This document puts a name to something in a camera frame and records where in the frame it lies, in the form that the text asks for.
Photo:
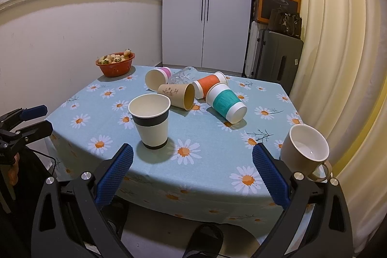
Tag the white paper cup black bands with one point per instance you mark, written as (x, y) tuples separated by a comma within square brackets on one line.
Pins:
[(151, 125)]

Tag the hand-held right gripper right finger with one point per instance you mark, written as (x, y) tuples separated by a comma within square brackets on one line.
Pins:
[(270, 176)]

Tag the cream curtain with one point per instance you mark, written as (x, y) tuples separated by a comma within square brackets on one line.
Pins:
[(341, 49)]

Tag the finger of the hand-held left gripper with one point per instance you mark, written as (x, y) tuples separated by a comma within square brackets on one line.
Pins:
[(33, 112), (37, 129)]

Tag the brown kraft paper cup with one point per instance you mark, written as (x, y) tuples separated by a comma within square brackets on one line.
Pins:
[(175, 94)]

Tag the dark grey suitcase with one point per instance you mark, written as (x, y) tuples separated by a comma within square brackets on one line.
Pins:
[(278, 61)]

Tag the pink sleeve paper cup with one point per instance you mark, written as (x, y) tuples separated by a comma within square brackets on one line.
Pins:
[(154, 79)]

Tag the clear plastic cup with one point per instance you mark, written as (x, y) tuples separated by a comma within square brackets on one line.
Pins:
[(183, 75)]

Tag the black slipper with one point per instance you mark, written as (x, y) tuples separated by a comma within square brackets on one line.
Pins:
[(204, 241)]

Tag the person's left hand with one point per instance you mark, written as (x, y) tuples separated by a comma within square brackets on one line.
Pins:
[(12, 175)]

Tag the white suitcase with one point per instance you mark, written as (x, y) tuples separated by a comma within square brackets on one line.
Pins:
[(251, 49)]

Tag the small toy figures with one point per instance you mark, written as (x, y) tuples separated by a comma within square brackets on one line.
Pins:
[(116, 58)]

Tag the white ceramic mug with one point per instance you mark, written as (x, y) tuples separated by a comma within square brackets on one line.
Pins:
[(302, 146)]

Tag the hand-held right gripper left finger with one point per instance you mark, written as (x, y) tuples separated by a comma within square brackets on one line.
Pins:
[(115, 176)]

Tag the white wardrobe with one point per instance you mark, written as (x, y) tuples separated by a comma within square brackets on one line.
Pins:
[(205, 10)]

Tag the orange plastic basket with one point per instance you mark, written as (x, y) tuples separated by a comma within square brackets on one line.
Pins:
[(115, 69)]

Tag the blue daisy tablecloth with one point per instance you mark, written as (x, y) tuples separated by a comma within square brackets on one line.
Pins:
[(211, 155)]

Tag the teal sleeve paper cup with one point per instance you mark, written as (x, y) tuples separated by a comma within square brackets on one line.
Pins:
[(225, 102)]

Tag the orange sleeve paper cup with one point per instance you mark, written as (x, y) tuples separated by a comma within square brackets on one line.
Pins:
[(208, 84)]

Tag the dark handbag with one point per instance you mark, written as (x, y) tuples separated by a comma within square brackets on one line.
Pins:
[(285, 23)]

